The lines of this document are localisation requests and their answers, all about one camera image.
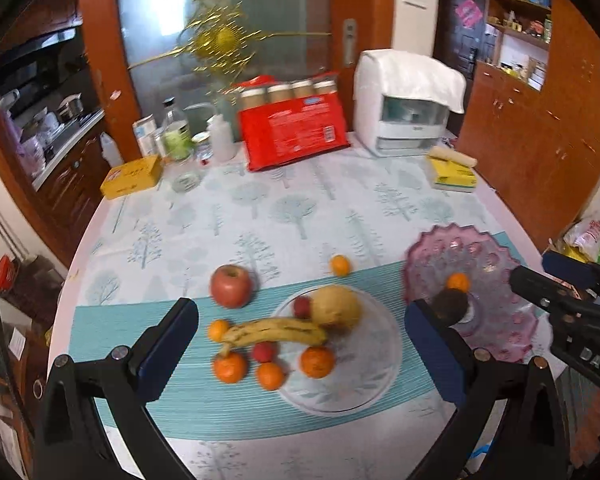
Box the red apple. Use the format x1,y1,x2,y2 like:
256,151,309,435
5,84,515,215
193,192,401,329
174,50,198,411
209,265,255,309

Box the yellow tissue pack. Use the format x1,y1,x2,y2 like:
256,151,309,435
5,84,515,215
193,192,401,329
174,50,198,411
426,147,478,193

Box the dark door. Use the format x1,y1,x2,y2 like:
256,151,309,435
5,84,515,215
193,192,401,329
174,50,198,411
432,0,490,78

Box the white carton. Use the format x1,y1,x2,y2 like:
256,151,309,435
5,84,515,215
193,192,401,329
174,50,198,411
132,115,161,158

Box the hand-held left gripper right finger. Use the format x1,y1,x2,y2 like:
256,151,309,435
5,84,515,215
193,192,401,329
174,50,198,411
404,299,571,480

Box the white plastic bottle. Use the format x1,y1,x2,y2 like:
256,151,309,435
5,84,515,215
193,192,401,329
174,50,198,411
100,131,125,168

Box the white squeeze bottle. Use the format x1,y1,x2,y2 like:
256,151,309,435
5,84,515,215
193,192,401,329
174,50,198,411
185,102,236,163

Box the tree print tablecloth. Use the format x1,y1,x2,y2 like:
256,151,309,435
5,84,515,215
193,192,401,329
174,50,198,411
47,132,571,480

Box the metal door handle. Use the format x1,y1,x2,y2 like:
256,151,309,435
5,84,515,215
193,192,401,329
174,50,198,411
341,18,357,67

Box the wooden cabinet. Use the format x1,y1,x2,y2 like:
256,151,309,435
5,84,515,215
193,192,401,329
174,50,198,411
455,0,600,253

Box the gold ornament plant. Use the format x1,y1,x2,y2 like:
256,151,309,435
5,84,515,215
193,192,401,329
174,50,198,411
130,0,331,81

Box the white plastic bag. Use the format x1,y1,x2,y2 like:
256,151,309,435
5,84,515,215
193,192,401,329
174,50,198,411
562,217,600,263

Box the dark round fruit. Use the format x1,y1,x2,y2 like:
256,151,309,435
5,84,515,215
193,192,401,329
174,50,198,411
432,291,470,326

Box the yellow banana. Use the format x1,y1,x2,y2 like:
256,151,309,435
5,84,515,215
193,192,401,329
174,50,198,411
221,317,328,357

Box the small glass jar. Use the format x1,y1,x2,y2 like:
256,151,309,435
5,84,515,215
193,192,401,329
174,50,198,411
192,131,213,161

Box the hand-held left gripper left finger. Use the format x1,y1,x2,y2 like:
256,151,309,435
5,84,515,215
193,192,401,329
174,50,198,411
32,297,201,480

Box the pink door poster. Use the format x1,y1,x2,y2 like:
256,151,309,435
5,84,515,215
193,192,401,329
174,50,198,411
454,0,483,27

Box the clear glass cup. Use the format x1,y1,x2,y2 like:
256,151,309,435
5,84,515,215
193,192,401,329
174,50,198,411
171,172,201,193

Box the yellow pear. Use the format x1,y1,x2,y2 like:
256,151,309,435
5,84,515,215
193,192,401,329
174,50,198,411
312,285,363,330

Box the white countertop appliance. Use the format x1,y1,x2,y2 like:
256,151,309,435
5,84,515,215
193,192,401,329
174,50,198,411
354,91,451,158

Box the wooden shelf unit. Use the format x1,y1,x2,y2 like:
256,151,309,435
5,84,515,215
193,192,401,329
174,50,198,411
480,0,553,91

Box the clear bottle green label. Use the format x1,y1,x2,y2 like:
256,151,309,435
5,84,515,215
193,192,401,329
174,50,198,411
161,98,193,161

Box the pink glass plate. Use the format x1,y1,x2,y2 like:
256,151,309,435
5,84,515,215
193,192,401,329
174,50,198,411
401,225,541,365

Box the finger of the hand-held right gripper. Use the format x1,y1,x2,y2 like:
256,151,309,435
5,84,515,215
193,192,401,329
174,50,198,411
541,251,600,288
510,266,597,313

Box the black range hood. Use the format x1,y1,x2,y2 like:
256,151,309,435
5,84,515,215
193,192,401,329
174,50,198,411
0,27,78,91

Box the red package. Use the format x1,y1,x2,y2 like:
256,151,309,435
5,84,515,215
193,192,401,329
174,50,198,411
237,76,352,172

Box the steel pot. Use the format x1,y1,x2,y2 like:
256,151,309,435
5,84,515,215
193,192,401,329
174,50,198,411
57,95,85,122

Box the yellow box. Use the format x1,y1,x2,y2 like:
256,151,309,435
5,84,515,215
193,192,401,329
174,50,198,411
100,155,162,201

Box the clear printed glass plate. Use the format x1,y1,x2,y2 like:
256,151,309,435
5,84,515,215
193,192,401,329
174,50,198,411
272,284,403,415

